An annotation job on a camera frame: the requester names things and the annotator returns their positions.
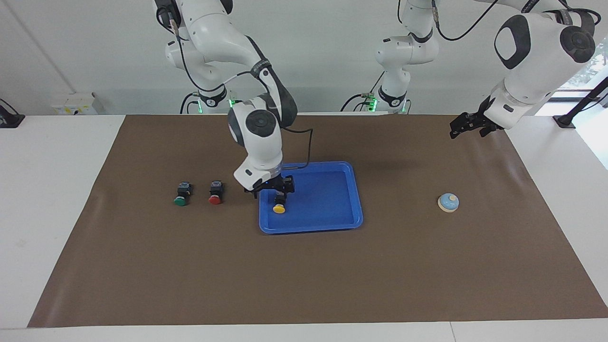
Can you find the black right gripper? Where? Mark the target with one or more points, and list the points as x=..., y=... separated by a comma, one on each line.
x=271, y=184

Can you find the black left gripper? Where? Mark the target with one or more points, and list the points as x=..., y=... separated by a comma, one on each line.
x=479, y=118

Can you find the yellow push button switch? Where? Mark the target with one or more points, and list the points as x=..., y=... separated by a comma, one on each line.
x=279, y=205

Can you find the red push button switch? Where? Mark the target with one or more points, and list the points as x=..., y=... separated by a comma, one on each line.
x=215, y=194

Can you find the light blue call bell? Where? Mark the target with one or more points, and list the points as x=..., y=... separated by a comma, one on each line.
x=448, y=203

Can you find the green push button switch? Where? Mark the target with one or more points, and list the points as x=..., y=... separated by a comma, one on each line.
x=181, y=194

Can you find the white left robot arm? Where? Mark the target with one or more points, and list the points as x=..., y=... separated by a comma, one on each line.
x=527, y=57

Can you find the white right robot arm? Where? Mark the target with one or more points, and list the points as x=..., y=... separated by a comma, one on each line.
x=259, y=137

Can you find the blue plastic tray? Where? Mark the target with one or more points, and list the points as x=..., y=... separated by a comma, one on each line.
x=323, y=204

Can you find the brown table mat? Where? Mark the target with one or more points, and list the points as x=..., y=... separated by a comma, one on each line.
x=304, y=275

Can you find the window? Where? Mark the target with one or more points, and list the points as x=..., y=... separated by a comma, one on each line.
x=586, y=76

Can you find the black camera stand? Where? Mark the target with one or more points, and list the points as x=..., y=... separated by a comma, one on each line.
x=565, y=121

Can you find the white wall socket box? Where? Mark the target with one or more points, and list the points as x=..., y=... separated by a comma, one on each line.
x=76, y=103

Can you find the black clamp mount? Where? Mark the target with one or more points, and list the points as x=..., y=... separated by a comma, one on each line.
x=9, y=119

